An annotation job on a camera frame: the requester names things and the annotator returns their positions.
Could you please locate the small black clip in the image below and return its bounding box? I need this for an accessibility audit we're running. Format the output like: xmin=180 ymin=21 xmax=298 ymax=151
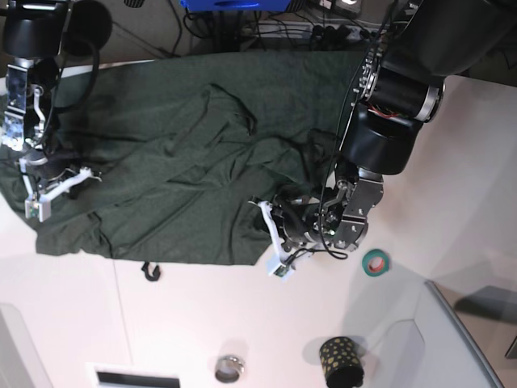
xmin=141 ymin=262 xmax=162 ymax=282

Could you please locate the white slotted tray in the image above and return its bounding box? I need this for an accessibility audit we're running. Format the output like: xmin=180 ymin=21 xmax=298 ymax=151
xmin=85 ymin=362 xmax=184 ymax=388

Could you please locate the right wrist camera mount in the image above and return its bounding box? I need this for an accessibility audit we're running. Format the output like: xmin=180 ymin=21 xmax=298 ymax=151
xmin=19 ymin=158 xmax=102 ymax=222

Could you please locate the white power strip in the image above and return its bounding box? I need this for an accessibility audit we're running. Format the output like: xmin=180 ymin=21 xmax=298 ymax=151
xmin=310 ymin=24 xmax=376 ymax=43

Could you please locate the black gold-dotted cup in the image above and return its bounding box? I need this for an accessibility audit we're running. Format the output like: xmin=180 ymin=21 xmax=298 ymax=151
xmin=319 ymin=336 xmax=364 ymax=388

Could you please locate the blue plastic box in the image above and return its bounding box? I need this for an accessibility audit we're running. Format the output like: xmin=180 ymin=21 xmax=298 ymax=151
xmin=180 ymin=0 xmax=291 ymax=12

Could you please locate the dark green t-shirt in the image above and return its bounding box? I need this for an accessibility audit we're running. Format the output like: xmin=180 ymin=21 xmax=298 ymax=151
xmin=28 ymin=51 xmax=360 ymax=265

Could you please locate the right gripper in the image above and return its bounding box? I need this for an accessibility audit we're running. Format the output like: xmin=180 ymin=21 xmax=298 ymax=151
xmin=34 ymin=149 xmax=81 ymax=190

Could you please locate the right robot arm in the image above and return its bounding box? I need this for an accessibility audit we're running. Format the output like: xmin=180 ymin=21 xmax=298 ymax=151
xmin=1 ymin=1 xmax=112 ymax=188

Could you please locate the silver tape roll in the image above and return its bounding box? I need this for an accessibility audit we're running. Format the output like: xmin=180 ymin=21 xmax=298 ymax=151
xmin=214 ymin=355 xmax=245 ymax=384

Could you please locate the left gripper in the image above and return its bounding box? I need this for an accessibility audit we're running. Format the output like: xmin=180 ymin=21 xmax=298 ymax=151
xmin=273 ymin=195 xmax=319 ymax=247

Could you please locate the green tape roll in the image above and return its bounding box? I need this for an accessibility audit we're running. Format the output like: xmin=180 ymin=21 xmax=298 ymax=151
xmin=361 ymin=249 xmax=391 ymax=277

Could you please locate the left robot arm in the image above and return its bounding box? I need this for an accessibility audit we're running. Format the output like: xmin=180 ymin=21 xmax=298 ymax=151
xmin=263 ymin=1 xmax=516 ymax=257

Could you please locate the round black stand base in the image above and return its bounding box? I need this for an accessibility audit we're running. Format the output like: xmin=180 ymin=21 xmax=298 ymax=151
xmin=63 ymin=0 xmax=112 ymax=57

